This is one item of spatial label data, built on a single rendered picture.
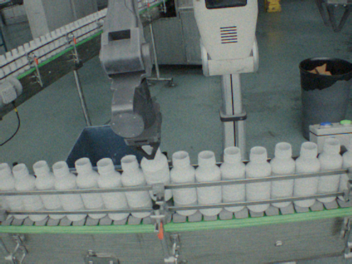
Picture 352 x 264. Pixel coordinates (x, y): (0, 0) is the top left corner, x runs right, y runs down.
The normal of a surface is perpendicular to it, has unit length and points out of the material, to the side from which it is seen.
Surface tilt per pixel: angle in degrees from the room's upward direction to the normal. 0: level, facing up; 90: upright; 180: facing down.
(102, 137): 90
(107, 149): 90
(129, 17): 49
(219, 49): 90
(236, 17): 90
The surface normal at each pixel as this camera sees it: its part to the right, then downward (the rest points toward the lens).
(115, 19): -0.12, -0.19
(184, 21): -0.36, 0.50
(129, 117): -0.02, 0.71
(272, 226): -0.05, 0.51
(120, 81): -0.14, -0.69
